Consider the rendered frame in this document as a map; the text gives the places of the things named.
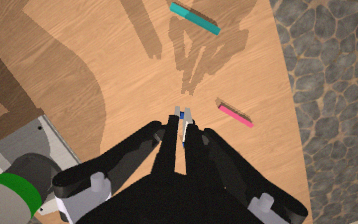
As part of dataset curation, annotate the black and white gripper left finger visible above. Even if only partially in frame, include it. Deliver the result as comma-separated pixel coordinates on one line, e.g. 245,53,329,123
52,106,180,224

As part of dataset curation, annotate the pink flat bar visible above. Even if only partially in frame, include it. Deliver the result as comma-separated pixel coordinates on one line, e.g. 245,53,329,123
218,104,254,128

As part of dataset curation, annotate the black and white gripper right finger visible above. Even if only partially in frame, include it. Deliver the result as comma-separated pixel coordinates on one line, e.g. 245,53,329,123
182,107,308,224

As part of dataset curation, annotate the turquoise rod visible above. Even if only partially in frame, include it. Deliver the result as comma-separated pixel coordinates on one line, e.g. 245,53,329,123
170,2,220,35

